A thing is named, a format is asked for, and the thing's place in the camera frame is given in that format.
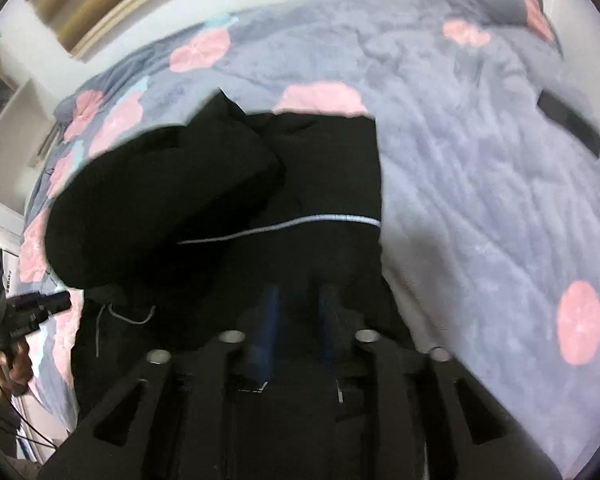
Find black phone on bed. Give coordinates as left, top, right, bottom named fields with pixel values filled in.
left=536, top=90, right=600, bottom=158

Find black hooded jacket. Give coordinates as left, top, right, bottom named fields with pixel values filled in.
left=44, top=93, right=410, bottom=416

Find white shelf unit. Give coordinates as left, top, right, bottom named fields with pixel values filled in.
left=0, top=41, right=56, bottom=214

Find grey-green left sleeve forearm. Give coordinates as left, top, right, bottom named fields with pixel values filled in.
left=0, top=393, right=40, bottom=479

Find person's left hand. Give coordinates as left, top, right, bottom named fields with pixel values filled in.
left=0, top=339, right=33, bottom=401

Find grey blanket with pink flowers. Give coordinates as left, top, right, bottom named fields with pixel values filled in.
left=19, top=0, right=600, bottom=479

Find black cable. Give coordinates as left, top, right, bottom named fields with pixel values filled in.
left=0, top=343, right=67, bottom=453

